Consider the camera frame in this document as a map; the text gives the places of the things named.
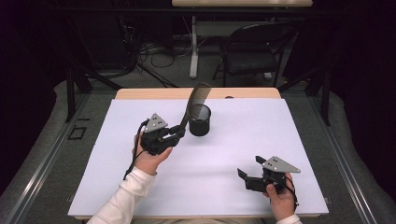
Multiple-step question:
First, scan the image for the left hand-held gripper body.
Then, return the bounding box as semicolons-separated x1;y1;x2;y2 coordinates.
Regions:
139;113;181;157

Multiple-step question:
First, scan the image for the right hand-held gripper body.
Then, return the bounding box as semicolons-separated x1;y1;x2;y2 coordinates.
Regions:
244;155;302;196

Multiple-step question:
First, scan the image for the black mesh pen cup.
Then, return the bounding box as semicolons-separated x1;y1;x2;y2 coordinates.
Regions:
188;104;212;137

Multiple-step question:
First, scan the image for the black comb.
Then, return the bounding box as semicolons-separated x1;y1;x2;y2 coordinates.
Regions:
178;81;213;133

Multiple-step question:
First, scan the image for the person's left hand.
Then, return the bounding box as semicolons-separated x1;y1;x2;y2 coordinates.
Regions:
133;130;174;176

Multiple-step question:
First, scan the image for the person's right hand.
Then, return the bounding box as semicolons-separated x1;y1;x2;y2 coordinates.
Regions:
262;172;299;222

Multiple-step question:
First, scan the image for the white table cover sheet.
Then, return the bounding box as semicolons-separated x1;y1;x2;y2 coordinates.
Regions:
67;98;330;218

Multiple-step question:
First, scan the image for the desk with white leg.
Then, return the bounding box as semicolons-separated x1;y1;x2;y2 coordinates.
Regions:
171;0;314;80

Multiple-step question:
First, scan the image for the black metal stand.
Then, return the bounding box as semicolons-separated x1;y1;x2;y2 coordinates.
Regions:
277;65;332;127
64;65;124;124

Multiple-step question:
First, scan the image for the black folding chair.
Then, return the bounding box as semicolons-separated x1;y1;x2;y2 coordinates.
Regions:
212;21;299;89

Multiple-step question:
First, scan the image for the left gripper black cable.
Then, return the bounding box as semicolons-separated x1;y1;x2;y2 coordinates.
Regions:
122;119;151;182

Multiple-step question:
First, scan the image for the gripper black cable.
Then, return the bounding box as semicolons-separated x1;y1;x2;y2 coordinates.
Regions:
122;119;151;182
283;175;301;212

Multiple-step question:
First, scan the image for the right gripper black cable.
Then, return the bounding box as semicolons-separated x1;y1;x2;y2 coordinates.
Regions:
283;175;301;212

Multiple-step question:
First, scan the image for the aluminium floor rail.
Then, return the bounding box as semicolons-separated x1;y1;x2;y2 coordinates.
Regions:
3;92;92;224
306;92;379;224

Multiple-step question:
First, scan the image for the tangle of floor cables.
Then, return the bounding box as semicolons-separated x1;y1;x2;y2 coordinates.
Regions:
119;14;207;89

